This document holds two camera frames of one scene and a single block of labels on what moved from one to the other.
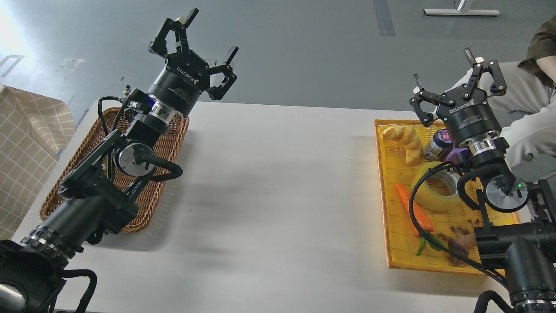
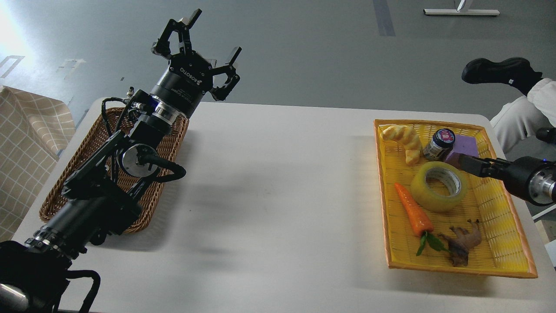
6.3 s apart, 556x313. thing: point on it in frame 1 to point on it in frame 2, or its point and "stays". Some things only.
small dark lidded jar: (440, 146) stays
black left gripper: (179, 84) stays
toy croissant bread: (411, 141) stays
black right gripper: (471, 115) to (516, 174)
